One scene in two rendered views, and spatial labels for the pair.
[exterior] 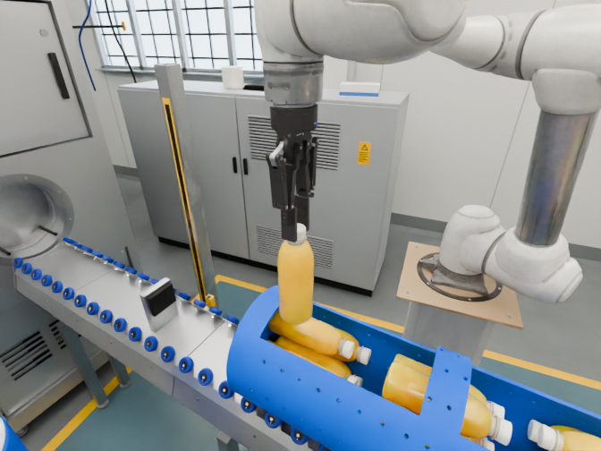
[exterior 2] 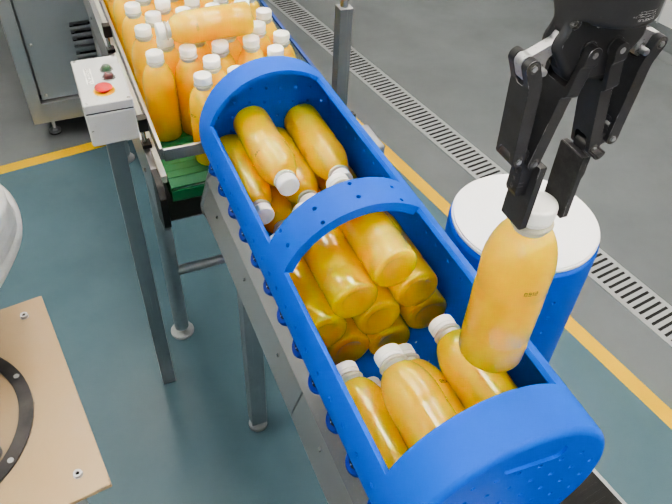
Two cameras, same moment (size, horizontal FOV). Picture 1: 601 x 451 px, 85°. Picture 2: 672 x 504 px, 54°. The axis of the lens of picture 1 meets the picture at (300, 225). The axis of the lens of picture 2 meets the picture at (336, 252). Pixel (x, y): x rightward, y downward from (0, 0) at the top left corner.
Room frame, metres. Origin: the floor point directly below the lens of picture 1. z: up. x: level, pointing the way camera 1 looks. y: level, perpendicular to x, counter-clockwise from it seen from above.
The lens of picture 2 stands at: (1.03, 0.13, 1.84)
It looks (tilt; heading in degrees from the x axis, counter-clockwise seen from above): 44 degrees down; 214
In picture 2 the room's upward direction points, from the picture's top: 3 degrees clockwise
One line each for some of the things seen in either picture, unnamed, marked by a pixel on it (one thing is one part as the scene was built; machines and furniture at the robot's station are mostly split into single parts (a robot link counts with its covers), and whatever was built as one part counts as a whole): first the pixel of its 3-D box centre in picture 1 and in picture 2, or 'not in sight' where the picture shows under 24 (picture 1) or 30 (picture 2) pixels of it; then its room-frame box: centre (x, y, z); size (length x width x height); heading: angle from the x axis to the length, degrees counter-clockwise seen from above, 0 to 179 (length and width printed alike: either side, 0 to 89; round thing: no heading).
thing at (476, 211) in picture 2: not in sight; (524, 220); (0.04, -0.12, 1.03); 0.28 x 0.28 x 0.01
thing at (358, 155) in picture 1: (258, 182); not in sight; (2.58, 0.35, 0.72); 2.15 x 0.54 x 1.45; 68
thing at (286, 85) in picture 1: (293, 83); not in sight; (0.54, 0.01, 1.71); 0.09 x 0.09 x 0.06
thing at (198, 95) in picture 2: not in sight; (207, 121); (0.16, -0.84, 1.00); 0.07 x 0.07 x 0.20
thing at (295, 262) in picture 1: (295, 276); (509, 288); (0.54, 0.01, 1.34); 0.07 x 0.07 x 0.20
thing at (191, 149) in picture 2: not in sight; (250, 137); (0.11, -0.76, 0.96); 0.40 x 0.01 x 0.03; 150
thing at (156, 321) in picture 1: (162, 305); not in sight; (0.82, 0.46, 1.00); 0.10 x 0.04 x 0.15; 150
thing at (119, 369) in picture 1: (110, 347); not in sight; (1.23, 1.03, 0.31); 0.06 x 0.06 x 0.63; 60
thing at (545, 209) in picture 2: (295, 231); (535, 209); (0.54, 0.01, 1.45); 0.04 x 0.04 x 0.02
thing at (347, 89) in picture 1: (359, 89); not in sight; (2.25, -0.38, 1.48); 0.24 x 0.12 x 0.08; 76
